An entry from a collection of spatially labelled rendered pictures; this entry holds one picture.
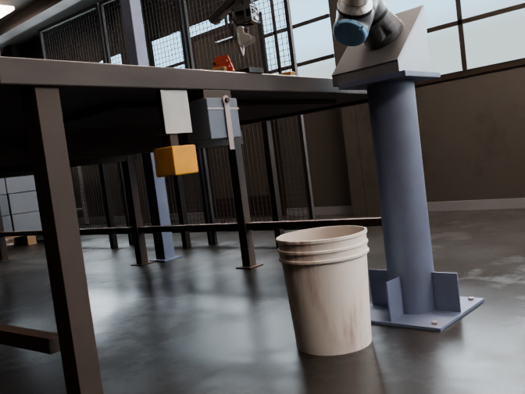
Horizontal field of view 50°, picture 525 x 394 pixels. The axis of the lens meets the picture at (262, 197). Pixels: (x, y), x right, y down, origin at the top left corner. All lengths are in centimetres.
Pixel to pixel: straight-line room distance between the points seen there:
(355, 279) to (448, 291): 46
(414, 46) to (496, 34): 285
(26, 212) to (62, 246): 567
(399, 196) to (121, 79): 108
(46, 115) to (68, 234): 27
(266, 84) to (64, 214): 86
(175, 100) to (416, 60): 91
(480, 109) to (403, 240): 297
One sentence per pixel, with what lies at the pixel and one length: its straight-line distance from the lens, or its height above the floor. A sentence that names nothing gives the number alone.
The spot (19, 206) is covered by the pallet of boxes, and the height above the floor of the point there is 45.
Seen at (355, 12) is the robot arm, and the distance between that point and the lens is 192.
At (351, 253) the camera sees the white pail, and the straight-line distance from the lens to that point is 178.
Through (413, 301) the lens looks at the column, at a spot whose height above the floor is 6.
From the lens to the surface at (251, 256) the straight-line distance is 342.
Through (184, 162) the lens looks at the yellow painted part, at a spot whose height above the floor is 65.
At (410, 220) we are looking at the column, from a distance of 209.
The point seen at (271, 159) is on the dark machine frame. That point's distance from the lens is 393.
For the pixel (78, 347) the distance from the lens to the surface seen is 140.
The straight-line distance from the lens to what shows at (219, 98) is 171.
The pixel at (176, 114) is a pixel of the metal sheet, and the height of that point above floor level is 79.
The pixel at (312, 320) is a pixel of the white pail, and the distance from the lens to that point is 183.
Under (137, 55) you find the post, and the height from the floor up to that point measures 147.
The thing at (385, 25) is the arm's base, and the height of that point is 104.
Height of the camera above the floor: 63
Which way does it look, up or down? 4 degrees down
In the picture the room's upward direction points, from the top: 7 degrees counter-clockwise
